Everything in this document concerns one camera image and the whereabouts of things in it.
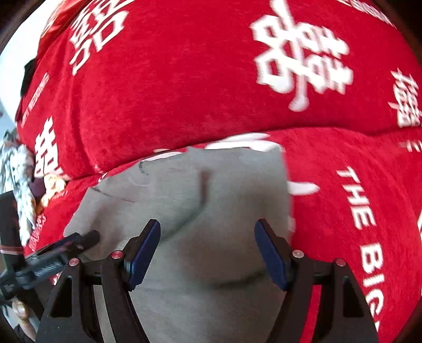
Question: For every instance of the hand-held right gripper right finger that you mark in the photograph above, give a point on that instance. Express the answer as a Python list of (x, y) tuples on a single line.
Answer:
[(272, 255)]

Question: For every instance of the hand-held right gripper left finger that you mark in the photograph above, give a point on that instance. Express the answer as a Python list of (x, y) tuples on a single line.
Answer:
[(145, 255)]

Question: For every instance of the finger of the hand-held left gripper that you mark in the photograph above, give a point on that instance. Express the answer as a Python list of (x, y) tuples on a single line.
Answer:
[(84, 239)]

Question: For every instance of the grey small garment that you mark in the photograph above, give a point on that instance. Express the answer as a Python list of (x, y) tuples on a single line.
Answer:
[(204, 247)]

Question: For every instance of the person's left hand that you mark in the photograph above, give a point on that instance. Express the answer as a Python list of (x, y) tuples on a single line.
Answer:
[(20, 310)]

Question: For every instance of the yellow printed cloth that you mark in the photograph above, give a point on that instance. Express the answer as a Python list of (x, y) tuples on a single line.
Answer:
[(51, 188)]

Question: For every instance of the red printed bed sheet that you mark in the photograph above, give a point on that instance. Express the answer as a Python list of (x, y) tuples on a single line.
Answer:
[(329, 231)]

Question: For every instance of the dark purple cloth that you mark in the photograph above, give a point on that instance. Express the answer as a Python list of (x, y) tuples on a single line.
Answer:
[(36, 188)]

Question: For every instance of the white patterned cloth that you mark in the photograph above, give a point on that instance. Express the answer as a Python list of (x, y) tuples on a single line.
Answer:
[(19, 184)]

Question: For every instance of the black cloth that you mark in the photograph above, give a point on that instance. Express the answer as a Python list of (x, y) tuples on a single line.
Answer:
[(28, 76)]

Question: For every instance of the red printed quilt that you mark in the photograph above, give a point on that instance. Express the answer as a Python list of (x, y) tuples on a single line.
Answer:
[(181, 82)]

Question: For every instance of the red pillow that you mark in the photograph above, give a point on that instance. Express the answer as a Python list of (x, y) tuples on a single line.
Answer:
[(54, 26)]

